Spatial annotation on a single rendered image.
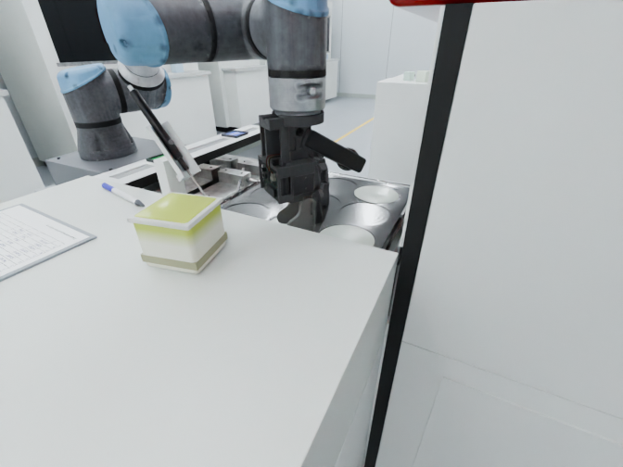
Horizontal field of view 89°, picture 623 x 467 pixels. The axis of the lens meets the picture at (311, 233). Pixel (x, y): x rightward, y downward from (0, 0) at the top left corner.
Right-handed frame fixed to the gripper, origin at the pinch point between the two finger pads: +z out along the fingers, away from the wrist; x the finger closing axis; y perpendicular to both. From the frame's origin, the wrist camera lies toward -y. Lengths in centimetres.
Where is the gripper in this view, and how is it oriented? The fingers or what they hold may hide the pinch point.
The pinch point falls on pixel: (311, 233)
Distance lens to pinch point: 54.4
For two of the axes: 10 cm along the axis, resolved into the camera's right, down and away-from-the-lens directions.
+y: -8.7, 2.5, -4.2
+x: 4.9, 4.5, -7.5
